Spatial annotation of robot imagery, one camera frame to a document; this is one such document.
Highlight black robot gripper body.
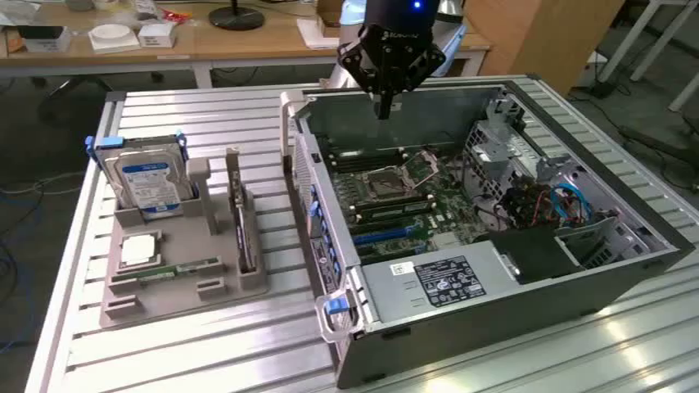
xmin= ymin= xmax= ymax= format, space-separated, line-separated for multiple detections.
xmin=363 ymin=0 xmax=441 ymax=95

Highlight low-profile graphics card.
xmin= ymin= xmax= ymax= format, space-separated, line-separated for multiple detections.
xmin=224 ymin=146 xmax=261 ymax=274

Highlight black RAM slot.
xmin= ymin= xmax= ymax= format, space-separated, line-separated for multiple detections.
xmin=325 ymin=142 xmax=407 ymax=160
xmin=328 ymin=155 xmax=408 ymax=171

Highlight long blue expansion slot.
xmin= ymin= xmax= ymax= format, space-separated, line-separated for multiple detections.
xmin=352 ymin=227 xmax=417 ymax=247

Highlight blue slot retainer clips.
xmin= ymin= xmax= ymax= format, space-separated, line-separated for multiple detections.
xmin=317 ymin=219 xmax=344 ymax=286

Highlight white paper stack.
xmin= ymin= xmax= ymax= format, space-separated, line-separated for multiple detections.
xmin=296 ymin=18 xmax=340 ymax=50

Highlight brown cardboard box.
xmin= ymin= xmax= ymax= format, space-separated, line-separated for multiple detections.
xmin=316 ymin=0 xmax=345 ymax=29

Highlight wooden desk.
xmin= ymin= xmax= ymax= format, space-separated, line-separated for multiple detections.
xmin=0 ymin=0 xmax=492 ymax=89

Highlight wooden cabinet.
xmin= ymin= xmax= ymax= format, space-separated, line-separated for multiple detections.
xmin=479 ymin=0 xmax=627 ymax=96

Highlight black round lamp base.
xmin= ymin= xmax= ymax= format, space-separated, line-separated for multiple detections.
xmin=208 ymin=0 xmax=268 ymax=31

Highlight perforated metal disk bay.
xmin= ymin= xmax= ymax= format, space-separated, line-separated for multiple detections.
xmin=463 ymin=118 xmax=551 ymax=206

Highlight metal socket cover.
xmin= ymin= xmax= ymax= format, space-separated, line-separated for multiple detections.
xmin=400 ymin=149 xmax=444 ymax=183

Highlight CPU socket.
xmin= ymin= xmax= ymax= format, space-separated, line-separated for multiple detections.
xmin=364 ymin=165 xmax=417 ymax=198

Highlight installed black RAM stick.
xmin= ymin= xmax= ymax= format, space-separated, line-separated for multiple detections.
xmin=353 ymin=204 xmax=436 ymax=224
xmin=348 ymin=195 xmax=432 ymax=213

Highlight small white labelled box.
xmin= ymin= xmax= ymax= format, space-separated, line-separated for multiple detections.
xmin=136 ymin=21 xmax=177 ymax=47

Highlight green motherboard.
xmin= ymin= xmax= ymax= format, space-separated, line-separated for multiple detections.
xmin=314 ymin=137 xmax=496 ymax=265

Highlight white box with round lid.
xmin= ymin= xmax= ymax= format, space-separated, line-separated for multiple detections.
xmin=86 ymin=23 xmax=141 ymax=55

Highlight black floor bar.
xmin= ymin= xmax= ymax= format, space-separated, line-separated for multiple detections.
xmin=619 ymin=124 xmax=699 ymax=160

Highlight hard disk in blue carrier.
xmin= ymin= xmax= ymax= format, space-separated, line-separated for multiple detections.
xmin=84 ymin=131 xmax=189 ymax=224

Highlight black office chair base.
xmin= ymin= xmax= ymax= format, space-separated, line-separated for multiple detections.
xmin=32 ymin=71 xmax=165 ymax=122

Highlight grey parts rack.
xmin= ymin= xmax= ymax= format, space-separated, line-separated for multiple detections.
xmin=97 ymin=157 xmax=273 ymax=331

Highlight grey metal drive cage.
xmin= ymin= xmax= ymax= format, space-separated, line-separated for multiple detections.
xmin=553 ymin=215 xmax=651 ymax=270

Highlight black and white box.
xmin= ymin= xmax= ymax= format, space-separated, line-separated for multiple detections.
xmin=14 ymin=25 xmax=73 ymax=53

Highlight grey power supply unit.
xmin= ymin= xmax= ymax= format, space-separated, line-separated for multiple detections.
xmin=357 ymin=241 xmax=520 ymax=324

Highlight green RAM stick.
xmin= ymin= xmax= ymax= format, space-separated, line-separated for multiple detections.
xmin=112 ymin=258 xmax=220 ymax=287

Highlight silver CPU chip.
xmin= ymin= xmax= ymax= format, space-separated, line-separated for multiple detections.
xmin=120 ymin=236 xmax=160 ymax=265

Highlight black open PC case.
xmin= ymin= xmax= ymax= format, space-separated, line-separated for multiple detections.
xmin=278 ymin=78 xmax=697 ymax=390

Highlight grey case handle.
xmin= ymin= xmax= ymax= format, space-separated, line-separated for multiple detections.
xmin=278 ymin=90 xmax=319 ymax=159
xmin=314 ymin=291 xmax=365 ymax=343

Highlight black power wire bundle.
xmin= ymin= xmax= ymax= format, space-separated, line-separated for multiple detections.
xmin=493 ymin=186 xmax=552 ymax=230

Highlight red wire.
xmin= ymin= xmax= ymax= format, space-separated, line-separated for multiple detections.
xmin=536 ymin=189 xmax=580 ymax=224

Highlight white table frame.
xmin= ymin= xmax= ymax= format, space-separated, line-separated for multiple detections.
xmin=597 ymin=0 xmax=699 ymax=111

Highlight blue SATA wire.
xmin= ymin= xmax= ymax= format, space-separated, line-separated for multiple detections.
xmin=549 ymin=183 xmax=595 ymax=225

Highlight blue floor cable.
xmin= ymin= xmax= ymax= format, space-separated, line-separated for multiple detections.
xmin=0 ymin=192 xmax=45 ymax=353

